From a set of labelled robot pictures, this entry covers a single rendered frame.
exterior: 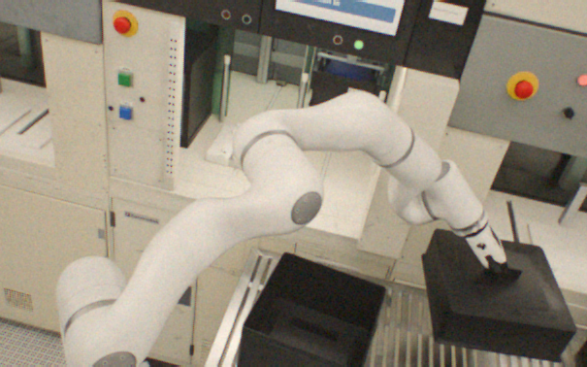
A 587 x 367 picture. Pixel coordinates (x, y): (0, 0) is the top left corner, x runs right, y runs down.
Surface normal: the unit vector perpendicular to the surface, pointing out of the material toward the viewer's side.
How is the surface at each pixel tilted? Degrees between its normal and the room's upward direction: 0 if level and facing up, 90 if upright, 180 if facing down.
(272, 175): 40
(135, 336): 66
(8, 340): 0
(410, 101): 90
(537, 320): 0
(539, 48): 90
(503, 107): 90
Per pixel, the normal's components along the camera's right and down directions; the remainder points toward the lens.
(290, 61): -0.18, 0.55
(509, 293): 0.16, -0.80
